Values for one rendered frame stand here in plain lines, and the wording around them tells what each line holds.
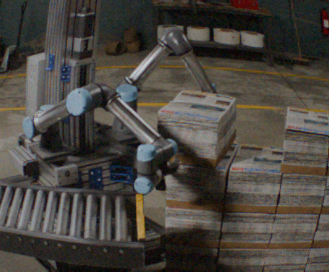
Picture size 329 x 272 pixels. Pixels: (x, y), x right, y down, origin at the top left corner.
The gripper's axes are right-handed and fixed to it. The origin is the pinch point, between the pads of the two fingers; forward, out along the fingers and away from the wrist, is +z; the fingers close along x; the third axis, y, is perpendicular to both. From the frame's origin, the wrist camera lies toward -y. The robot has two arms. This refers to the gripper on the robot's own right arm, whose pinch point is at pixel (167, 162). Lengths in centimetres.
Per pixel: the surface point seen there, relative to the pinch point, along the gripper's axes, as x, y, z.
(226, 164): -25.0, -2.2, 11.2
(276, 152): -49, -2, 35
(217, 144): -20.9, 8.8, 6.8
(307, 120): -67, 22, 24
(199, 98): -5.4, 21.7, 31.1
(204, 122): -15.1, 19.2, 3.8
